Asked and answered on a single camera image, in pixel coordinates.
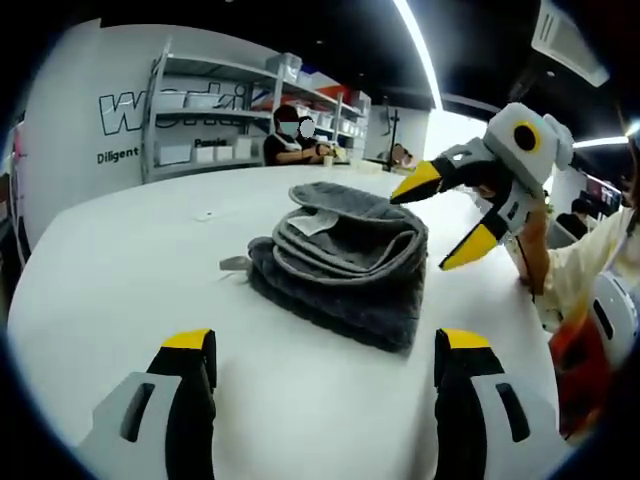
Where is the grey metal storage shelf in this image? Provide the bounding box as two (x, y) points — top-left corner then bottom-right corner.
(141, 37), (374, 184)

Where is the grey towel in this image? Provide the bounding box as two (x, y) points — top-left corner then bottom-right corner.
(219, 180), (430, 357)

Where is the white chest device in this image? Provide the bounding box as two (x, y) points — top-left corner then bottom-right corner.
(584, 272), (640, 369)

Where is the row of white storage bins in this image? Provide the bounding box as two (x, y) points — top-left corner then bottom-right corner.
(154, 89), (261, 166)

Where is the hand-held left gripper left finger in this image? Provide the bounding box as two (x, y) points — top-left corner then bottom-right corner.
(79, 328), (219, 480)

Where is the red and blue banner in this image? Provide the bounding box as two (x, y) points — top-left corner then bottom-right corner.
(249, 74), (351, 104)

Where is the ceiling air conditioner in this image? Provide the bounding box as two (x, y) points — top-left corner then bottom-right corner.
(529, 0), (611, 86)

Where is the black pole stand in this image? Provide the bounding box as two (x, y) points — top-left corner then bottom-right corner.
(382, 104), (404, 161)

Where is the person's right hand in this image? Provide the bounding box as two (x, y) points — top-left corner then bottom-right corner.
(517, 202), (550, 261)

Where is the ceiling light strip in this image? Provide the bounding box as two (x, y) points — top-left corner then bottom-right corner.
(392, 0), (444, 111)
(572, 137), (629, 150)

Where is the white table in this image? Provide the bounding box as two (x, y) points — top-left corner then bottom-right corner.
(7, 164), (561, 480)

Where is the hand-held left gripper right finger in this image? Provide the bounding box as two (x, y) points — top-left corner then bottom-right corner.
(433, 327), (561, 480)

